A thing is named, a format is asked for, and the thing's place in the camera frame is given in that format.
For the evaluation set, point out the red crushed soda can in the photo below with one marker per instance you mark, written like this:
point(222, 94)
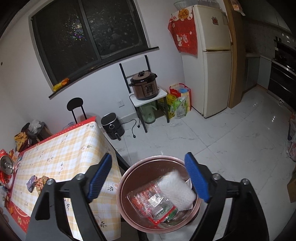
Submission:
point(7, 170)

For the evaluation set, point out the yellow patterned bag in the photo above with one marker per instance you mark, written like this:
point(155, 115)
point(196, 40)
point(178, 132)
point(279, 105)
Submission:
point(21, 140)

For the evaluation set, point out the pink round trash bin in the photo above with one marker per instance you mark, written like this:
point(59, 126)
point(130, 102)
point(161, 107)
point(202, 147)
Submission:
point(143, 172)

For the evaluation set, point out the blue crushed drink can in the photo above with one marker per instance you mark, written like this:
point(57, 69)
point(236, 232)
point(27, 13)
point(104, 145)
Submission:
point(31, 183)

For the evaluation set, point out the yellow plaid floral tablecloth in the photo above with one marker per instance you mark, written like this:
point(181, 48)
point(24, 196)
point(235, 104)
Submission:
point(61, 157)

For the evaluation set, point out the colourful shopping bag on floor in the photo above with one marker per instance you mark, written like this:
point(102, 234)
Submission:
point(178, 100)

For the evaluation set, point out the black framed window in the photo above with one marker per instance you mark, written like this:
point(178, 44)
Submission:
point(76, 38)

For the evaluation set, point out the brown snack wrapper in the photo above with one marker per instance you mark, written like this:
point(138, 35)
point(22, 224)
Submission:
point(40, 183)

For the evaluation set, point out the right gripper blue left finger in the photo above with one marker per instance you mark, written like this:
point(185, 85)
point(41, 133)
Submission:
point(96, 176)

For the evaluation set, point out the wooden stool with clutter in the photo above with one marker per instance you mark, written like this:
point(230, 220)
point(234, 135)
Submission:
point(42, 133)

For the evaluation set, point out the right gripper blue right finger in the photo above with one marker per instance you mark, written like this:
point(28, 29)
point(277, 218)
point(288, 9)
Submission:
point(199, 175)

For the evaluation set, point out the yellow orange snack bag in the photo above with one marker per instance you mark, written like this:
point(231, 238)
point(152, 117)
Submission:
point(61, 84)

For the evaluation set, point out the brown electric pressure cooker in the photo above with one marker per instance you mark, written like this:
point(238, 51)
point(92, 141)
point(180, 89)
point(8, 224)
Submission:
point(144, 85)

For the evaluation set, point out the white refrigerator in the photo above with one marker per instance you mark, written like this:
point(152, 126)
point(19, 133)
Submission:
point(208, 73)

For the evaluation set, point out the black air fryer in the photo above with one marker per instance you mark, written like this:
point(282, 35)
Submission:
point(112, 126)

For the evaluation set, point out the clear plastic bag on stool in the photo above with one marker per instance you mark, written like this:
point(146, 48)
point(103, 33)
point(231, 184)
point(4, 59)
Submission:
point(34, 126)

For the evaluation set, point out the green plastic jug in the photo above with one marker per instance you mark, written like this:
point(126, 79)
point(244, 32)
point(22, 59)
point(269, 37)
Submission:
point(147, 112)

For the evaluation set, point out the red festive hanging bag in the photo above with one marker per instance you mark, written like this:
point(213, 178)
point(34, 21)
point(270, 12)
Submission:
point(183, 30)

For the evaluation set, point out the white top side table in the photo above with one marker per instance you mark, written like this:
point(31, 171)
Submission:
point(129, 69)

